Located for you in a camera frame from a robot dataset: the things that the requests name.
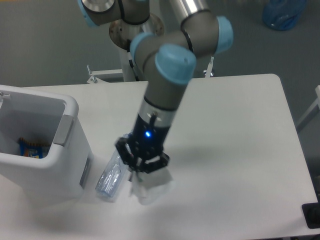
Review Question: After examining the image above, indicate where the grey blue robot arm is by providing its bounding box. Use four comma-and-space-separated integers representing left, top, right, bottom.
115, 0, 234, 174

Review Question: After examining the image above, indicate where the white trash can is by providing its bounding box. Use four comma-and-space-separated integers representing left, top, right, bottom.
0, 85, 93, 198

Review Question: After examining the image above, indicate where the orange blue snack wrapper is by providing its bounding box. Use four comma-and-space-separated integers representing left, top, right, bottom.
18, 137, 51, 159

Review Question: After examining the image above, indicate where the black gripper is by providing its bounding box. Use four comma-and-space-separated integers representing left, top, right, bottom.
115, 115, 170, 174

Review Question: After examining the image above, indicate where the white plastic bag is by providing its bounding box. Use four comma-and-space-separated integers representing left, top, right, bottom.
129, 167, 175, 205

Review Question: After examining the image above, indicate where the white frame at right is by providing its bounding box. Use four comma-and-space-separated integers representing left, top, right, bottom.
295, 85, 320, 133

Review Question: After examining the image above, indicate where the black device at table edge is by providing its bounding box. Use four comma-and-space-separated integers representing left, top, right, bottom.
302, 202, 320, 229

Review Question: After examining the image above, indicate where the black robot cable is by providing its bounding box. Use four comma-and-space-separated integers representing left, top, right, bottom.
126, 39, 140, 82

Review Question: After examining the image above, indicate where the blue plastic bag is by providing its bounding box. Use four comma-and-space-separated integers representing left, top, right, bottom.
262, 0, 307, 31

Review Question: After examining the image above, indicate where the crushed clear plastic bottle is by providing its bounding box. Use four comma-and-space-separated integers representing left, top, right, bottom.
95, 148, 130, 203

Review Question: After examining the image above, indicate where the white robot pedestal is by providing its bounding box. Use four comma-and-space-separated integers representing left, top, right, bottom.
86, 13, 216, 85

